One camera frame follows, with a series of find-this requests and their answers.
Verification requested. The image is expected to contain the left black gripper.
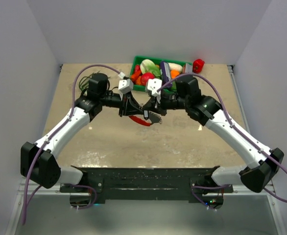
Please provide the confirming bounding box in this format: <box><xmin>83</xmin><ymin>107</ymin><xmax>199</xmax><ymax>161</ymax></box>
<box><xmin>100</xmin><ymin>91</ymin><xmax>144</xmax><ymax>118</ymax></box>

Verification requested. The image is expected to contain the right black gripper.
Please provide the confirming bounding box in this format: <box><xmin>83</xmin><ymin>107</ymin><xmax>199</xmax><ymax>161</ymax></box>
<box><xmin>143</xmin><ymin>89</ymin><xmax>189</xmax><ymax>116</ymax></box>

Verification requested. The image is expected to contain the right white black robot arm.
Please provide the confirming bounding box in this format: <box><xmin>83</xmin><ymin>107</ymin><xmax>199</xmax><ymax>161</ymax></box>
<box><xmin>143</xmin><ymin>73</ymin><xmax>284</xmax><ymax>193</ymax></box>

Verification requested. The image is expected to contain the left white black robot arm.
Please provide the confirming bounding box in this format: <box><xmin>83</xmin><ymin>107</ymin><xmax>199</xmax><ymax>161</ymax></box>
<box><xmin>21</xmin><ymin>73</ymin><xmax>142</xmax><ymax>192</ymax></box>

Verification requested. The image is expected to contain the orange carrot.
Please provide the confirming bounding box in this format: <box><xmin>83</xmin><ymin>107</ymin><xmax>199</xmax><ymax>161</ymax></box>
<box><xmin>135</xmin><ymin>76</ymin><xmax>142</xmax><ymax>86</ymax></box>

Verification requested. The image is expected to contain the red apple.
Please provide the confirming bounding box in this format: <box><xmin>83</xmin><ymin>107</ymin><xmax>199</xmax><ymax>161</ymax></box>
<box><xmin>140</xmin><ymin>72</ymin><xmax>155</xmax><ymax>86</ymax></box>

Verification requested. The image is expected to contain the purple white box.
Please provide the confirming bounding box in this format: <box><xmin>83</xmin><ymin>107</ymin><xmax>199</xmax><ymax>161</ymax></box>
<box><xmin>159</xmin><ymin>61</ymin><xmax>171</xmax><ymax>85</ymax></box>

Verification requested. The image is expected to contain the orange fruit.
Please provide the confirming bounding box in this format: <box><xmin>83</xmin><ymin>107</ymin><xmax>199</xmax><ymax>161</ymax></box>
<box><xmin>170</xmin><ymin>70</ymin><xmax>181</xmax><ymax>79</ymax></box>

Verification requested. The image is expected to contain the red chili pepper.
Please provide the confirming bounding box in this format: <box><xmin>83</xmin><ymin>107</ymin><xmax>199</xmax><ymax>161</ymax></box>
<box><xmin>130</xmin><ymin>65</ymin><xmax>142</xmax><ymax>83</ymax></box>

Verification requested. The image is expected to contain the green plastic bin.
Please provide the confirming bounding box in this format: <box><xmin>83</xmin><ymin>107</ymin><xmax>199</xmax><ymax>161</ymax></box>
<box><xmin>130</xmin><ymin>55</ymin><xmax>192</xmax><ymax>94</ymax></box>

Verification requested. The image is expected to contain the white green cabbage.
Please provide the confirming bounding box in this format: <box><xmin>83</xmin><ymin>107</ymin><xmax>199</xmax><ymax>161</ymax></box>
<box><xmin>140</xmin><ymin>59</ymin><xmax>161</xmax><ymax>77</ymax></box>

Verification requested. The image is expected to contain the white radish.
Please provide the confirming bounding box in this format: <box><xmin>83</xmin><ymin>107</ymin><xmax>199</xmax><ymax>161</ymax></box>
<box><xmin>168</xmin><ymin>63</ymin><xmax>183</xmax><ymax>73</ymax></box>

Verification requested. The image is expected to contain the red grey box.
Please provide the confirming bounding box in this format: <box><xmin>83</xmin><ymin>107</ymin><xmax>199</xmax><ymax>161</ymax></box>
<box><xmin>182</xmin><ymin>63</ymin><xmax>193</xmax><ymax>73</ymax></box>

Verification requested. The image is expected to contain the green spring onion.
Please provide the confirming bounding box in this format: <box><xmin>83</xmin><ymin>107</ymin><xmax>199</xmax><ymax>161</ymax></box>
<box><xmin>78</xmin><ymin>72</ymin><xmax>95</xmax><ymax>91</ymax></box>

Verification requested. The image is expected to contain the red bell pepper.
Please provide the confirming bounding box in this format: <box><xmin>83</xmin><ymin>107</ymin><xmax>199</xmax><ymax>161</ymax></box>
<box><xmin>192</xmin><ymin>59</ymin><xmax>205</xmax><ymax>73</ymax></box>

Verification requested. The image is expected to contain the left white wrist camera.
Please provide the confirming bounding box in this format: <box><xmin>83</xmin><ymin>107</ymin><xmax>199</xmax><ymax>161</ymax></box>
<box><xmin>118</xmin><ymin>72</ymin><xmax>134</xmax><ymax>95</ymax></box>

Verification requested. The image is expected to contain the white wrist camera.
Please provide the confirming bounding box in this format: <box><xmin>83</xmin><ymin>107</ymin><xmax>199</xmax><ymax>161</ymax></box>
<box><xmin>145</xmin><ymin>78</ymin><xmax>162</xmax><ymax>97</ymax></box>
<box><xmin>118</xmin><ymin>72</ymin><xmax>134</xmax><ymax>95</ymax></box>

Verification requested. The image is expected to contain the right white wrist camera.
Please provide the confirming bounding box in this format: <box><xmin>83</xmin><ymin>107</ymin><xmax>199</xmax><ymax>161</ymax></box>
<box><xmin>145</xmin><ymin>78</ymin><xmax>162</xmax><ymax>97</ymax></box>

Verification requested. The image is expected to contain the black base frame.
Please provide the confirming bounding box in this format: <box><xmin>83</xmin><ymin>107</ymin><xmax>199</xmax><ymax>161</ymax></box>
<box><xmin>29</xmin><ymin>166</ymin><xmax>259</xmax><ymax>205</ymax></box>

